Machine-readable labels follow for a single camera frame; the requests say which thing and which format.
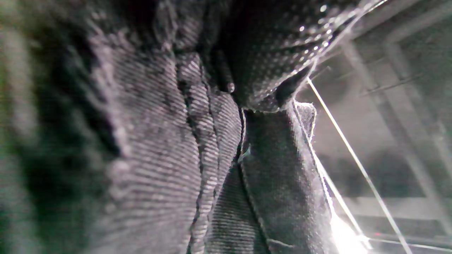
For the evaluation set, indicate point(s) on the wooden book rack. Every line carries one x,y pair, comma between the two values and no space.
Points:
396,134

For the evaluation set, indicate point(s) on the person's left hand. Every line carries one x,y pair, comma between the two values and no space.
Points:
275,53

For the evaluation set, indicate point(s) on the black trousers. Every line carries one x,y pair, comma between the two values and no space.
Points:
159,158

